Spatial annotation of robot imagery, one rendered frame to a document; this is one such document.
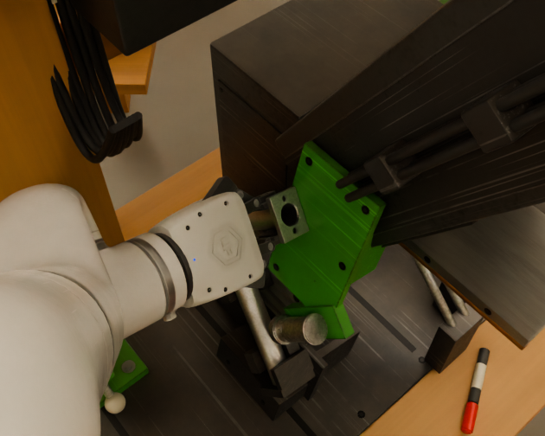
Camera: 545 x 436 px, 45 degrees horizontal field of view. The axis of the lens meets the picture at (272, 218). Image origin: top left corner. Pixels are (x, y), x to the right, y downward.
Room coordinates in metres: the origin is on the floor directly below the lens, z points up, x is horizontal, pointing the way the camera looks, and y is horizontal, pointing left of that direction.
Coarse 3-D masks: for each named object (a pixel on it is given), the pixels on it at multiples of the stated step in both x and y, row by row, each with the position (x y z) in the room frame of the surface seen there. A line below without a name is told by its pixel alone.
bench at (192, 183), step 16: (208, 160) 0.80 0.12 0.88; (176, 176) 0.76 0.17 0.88; (192, 176) 0.76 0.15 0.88; (208, 176) 0.76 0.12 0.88; (160, 192) 0.73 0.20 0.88; (176, 192) 0.73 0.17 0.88; (192, 192) 0.73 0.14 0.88; (128, 208) 0.69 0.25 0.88; (144, 208) 0.69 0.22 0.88; (160, 208) 0.69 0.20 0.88; (176, 208) 0.69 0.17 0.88; (128, 224) 0.66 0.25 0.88; (144, 224) 0.66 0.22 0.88
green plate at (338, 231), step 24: (312, 144) 0.49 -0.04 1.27; (312, 168) 0.47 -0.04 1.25; (336, 168) 0.45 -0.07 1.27; (312, 192) 0.46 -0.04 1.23; (336, 192) 0.44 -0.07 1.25; (312, 216) 0.44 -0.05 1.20; (336, 216) 0.42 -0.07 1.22; (360, 216) 0.41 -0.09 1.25; (312, 240) 0.43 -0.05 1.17; (336, 240) 0.41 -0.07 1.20; (360, 240) 0.39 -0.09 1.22; (288, 264) 0.44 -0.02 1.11; (312, 264) 0.42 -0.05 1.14; (336, 264) 0.40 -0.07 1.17; (360, 264) 0.41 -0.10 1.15; (288, 288) 0.42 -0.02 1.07; (312, 288) 0.40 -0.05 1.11; (336, 288) 0.38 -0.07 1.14
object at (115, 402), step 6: (108, 384) 0.34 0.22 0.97; (108, 390) 0.33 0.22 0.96; (108, 396) 0.32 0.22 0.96; (114, 396) 0.32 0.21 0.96; (120, 396) 0.32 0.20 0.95; (108, 402) 0.31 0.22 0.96; (114, 402) 0.31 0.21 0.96; (120, 402) 0.31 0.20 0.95; (108, 408) 0.31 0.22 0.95; (114, 408) 0.31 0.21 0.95; (120, 408) 0.31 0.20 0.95
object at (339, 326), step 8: (296, 304) 0.41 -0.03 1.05; (288, 312) 0.40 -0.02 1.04; (296, 312) 0.40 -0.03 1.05; (304, 312) 0.39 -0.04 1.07; (312, 312) 0.38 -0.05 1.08; (320, 312) 0.38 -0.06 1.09; (328, 312) 0.37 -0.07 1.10; (336, 312) 0.37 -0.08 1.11; (344, 312) 0.37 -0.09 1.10; (328, 320) 0.37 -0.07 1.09; (336, 320) 0.36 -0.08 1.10; (344, 320) 0.36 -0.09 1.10; (328, 328) 0.36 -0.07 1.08; (336, 328) 0.36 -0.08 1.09; (344, 328) 0.35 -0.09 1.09; (352, 328) 0.36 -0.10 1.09; (328, 336) 0.36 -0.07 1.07; (336, 336) 0.35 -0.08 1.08; (344, 336) 0.35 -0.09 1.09
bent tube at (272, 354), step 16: (288, 192) 0.46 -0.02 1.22; (272, 208) 0.44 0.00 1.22; (288, 208) 0.46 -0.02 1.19; (256, 224) 0.45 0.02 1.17; (272, 224) 0.44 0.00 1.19; (288, 224) 0.44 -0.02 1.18; (304, 224) 0.44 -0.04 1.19; (288, 240) 0.42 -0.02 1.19; (256, 288) 0.44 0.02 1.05; (240, 304) 0.42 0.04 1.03; (256, 304) 0.42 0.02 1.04; (256, 320) 0.40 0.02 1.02; (256, 336) 0.39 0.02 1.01; (272, 352) 0.37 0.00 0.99
